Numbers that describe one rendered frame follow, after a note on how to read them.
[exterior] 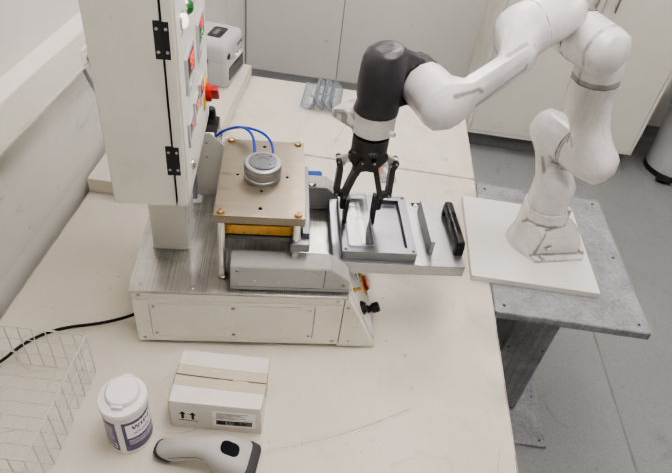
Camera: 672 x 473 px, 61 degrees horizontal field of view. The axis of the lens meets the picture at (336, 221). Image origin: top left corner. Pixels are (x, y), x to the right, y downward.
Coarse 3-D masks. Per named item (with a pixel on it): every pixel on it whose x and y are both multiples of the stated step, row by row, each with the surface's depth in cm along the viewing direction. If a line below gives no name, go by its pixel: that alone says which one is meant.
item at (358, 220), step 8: (352, 192) 138; (352, 200) 135; (360, 200) 136; (352, 208) 133; (360, 208) 134; (352, 216) 131; (360, 216) 131; (368, 216) 132; (352, 224) 129; (360, 224) 129; (368, 224) 130; (352, 232) 127; (360, 232) 127; (368, 232) 127; (352, 240) 125; (360, 240) 125; (368, 240) 126
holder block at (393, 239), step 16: (384, 208) 139; (400, 208) 137; (384, 224) 132; (400, 224) 135; (384, 240) 128; (400, 240) 131; (352, 256) 125; (368, 256) 125; (384, 256) 125; (400, 256) 126; (416, 256) 126
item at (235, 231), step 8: (232, 224) 117; (240, 224) 117; (248, 224) 117; (256, 224) 118; (232, 232) 118; (240, 232) 118; (248, 232) 118; (256, 232) 119; (264, 232) 119; (272, 232) 119; (280, 232) 119; (288, 232) 119; (272, 240) 120; (280, 240) 120; (288, 240) 120
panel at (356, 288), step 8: (352, 280) 131; (360, 280) 142; (352, 288) 128; (360, 288) 128; (352, 296) 126; (360, 296) 135; (368, 296) 147; (360, 304) 132; (368, 304) 143; (360, 312) 130; (368, 320) 137; (368, 328) 134
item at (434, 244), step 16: (336, 208) 138; (416, 208) 142; (432, 208) 142; (336, 224) 134; (416, 224) 137; (432, 224) 138; (336, 240) 130; (416, 240) 133; (432, 240) 127; (448, 240) 134; (336, 256) 126; (432, 256) 129; (448, 256) 130; (368, 272) 127; (384, 272) 127; (400, 272) 128; (416, 272) 128; (432, 272) 128; (448, 272) 128
